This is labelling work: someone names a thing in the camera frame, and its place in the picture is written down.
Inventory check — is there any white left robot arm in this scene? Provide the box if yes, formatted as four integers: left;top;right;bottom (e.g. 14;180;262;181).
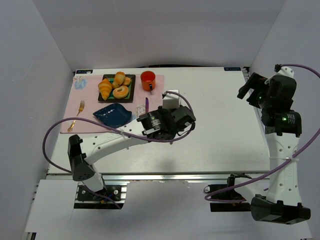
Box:
67;105;196;193

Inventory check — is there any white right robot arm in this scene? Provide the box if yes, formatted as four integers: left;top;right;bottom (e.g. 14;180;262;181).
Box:
227;73;311;225

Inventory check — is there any dark blue leaf plate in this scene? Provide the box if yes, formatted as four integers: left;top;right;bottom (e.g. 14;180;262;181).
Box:
93;103;132;129

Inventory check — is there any gold fork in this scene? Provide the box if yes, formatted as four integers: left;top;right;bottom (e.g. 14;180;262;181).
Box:
67;100;85;133

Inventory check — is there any oblong orange bread roll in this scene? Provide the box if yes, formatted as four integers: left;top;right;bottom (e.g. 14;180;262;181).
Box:
112;71;126;89

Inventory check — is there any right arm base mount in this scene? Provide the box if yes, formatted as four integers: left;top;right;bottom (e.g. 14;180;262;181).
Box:
210;190;251;213

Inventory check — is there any pink printed placemat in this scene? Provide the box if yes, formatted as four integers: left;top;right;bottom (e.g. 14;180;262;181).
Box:
64;74;165;122

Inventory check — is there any small round bun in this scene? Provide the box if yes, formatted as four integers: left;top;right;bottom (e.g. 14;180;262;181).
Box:
122;76;132;86

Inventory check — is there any glazed ring doughnut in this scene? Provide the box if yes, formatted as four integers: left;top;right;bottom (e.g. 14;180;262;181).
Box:
112;85;129;99

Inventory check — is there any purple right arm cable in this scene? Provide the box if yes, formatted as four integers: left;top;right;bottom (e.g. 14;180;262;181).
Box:
204;63;320;202

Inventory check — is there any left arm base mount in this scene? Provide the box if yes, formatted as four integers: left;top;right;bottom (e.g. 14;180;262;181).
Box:
73;183;127;210

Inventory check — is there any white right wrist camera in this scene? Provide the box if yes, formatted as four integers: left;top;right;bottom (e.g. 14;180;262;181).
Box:
274;64;294;78

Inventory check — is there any orange mug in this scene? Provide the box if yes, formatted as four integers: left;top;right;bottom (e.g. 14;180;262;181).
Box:
140;71;156;92

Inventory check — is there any purple iridescent knife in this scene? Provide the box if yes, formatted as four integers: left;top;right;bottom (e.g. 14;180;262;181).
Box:
145;97;149;114

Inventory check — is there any striped croissant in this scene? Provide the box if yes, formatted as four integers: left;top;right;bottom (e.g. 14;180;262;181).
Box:
98;78;113;101

